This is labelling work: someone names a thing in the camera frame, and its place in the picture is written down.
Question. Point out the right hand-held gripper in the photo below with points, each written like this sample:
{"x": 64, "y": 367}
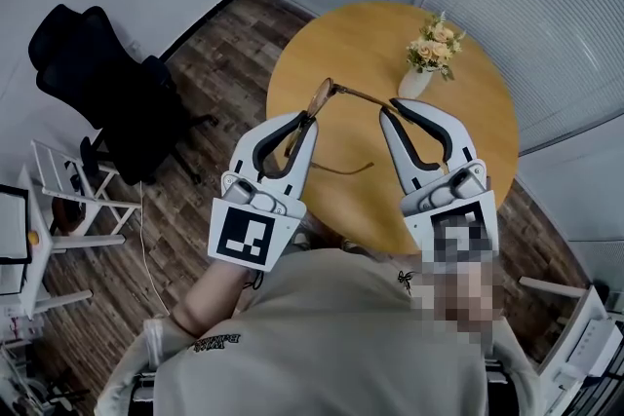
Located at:
{"x": 439, "y": 195}

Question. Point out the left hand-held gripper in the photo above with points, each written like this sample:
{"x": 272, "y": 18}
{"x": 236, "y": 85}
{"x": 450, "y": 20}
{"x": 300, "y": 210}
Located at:
{"x": 244, "y": 234}

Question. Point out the brown eyeglasses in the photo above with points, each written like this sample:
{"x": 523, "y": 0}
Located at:
{"x": 322, "y": 97}

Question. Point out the person's right forearm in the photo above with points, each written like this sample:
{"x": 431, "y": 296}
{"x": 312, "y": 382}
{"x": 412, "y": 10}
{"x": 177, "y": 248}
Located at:
{"x": 463, "y": 297}

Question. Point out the person's left forearm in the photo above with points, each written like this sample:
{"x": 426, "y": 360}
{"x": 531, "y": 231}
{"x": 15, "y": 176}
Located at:
{"x": 209, "y": 297}

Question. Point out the white vase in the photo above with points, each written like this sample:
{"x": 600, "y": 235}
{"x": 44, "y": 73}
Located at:
{"x": 413, "y": 85}

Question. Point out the yellow flower bouquet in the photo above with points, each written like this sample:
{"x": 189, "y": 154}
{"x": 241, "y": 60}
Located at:
{"x": 434, "y": 46}

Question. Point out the black office chair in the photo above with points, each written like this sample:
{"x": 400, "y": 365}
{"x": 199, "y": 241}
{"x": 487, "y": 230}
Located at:
{"x": 107, "y": 87}

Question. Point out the white shelf unit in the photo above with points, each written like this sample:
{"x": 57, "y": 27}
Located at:
{"x": 551, "y": 287}

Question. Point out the person in white shirt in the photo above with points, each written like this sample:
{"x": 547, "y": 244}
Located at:
{"x": 317, "y": 346}

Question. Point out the white folding chair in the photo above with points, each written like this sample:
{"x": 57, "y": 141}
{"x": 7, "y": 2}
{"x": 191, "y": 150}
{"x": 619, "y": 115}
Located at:
{"x": 49, "y": 165}

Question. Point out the small yellow ball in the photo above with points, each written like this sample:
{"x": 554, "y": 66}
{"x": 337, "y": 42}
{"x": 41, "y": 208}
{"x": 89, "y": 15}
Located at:
{"x": 33, "y": 238}

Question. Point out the white router box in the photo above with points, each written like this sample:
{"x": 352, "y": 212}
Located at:
{"x": 592, "y": 346}

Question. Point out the white desk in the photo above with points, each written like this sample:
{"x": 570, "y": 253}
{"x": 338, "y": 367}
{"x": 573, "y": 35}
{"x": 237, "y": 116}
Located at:
{"x": 36, "y": 268}

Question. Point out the black framed white board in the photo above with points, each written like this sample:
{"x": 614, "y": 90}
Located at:
{"x": 10, "y": 224}

